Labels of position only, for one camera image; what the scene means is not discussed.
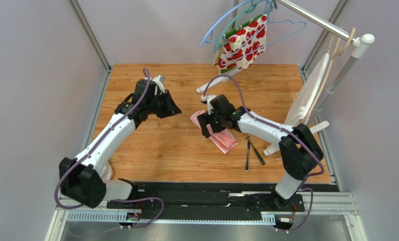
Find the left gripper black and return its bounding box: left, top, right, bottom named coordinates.
left=147, top=90, right=183, bottom=119

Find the pink cloth napkin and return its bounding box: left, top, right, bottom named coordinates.
left=189, top=110, right=239, bottom=155

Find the black handled knife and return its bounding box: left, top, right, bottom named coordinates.
left=250, top=143, right=265, bottom=165

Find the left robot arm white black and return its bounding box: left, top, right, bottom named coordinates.
left=56, top=75, right=182, bottom=208

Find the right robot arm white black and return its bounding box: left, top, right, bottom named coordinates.
left=197, top=94, right=323, bottom=201

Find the red floral cloth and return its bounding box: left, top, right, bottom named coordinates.
left=213, top=14, right=268, bottom=74

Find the light blue hanger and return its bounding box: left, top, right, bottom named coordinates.
left=199, top=1, right=273, bottom=51

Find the white mesh basket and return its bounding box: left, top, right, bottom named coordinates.
left=100, top=162, right=113, bottom=181

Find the white hanging cloth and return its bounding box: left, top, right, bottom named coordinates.
left=283, top=55, right=328, bottom=126

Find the teal green hanger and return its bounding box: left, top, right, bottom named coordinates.
left=201, top=1, right=278, bottom=53

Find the white clothes rack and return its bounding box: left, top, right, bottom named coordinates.
left=196, top=0, right=376, bottom=157

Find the thin blue wire hanger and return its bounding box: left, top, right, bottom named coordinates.
left=235, top=13, right=306, bottom=51

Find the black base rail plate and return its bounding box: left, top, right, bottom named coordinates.
left=106, top=182, right=307, bottom=221

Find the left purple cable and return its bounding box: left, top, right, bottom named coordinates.
left=54, top=67, right=165, bottom=229

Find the purple cable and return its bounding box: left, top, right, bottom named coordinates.
left=54, top=67, right=165, bottom=229
left=202, top=74, right=325, bottom=233

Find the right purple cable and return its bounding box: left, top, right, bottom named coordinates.
left=202, top=74, right=325, bottom=233

